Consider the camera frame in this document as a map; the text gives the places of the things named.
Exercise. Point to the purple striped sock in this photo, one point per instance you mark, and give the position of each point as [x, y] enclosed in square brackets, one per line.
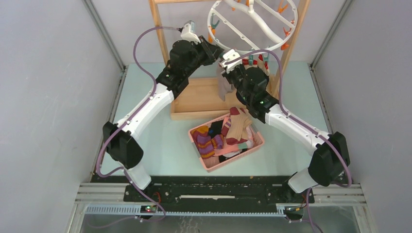
[207, 141]

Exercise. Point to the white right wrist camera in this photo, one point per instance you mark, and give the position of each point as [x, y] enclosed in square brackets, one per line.
[230, 60]

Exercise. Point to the navy santa sock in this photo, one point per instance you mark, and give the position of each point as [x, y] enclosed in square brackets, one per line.
[262, 63]
[249, 62]

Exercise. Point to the grey sock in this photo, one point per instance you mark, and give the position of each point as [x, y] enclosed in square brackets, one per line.
[224, 87]

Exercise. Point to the white round clip hanger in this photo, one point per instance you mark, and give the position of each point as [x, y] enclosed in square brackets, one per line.
[247, 25]

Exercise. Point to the pink mint sock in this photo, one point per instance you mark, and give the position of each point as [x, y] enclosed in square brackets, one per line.
[229, 151]

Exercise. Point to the beige red striped sock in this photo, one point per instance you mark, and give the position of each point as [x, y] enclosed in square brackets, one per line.
[235, 127]

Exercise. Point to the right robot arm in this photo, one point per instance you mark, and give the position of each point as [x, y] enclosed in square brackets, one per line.
[329, 152]

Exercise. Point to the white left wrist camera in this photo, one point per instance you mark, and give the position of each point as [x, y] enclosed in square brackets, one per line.
[188, 32]

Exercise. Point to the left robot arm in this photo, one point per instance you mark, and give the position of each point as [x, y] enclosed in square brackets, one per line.
[120, 138]

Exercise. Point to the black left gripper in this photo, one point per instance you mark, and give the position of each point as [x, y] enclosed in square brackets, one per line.
[212, 53]

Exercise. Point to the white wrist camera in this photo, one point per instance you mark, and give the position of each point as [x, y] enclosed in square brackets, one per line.
[188, 32]
[230, 60]

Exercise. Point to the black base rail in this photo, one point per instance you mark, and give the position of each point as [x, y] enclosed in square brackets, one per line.
[219, 194]

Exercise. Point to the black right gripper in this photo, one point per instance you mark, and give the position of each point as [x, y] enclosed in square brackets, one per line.
[228, 75]

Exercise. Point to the orange clothespin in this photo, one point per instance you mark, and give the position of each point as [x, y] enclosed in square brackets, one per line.
[211, 34]

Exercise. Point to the wooden hanger stand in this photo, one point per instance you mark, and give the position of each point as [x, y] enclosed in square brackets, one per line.
[200, 98]

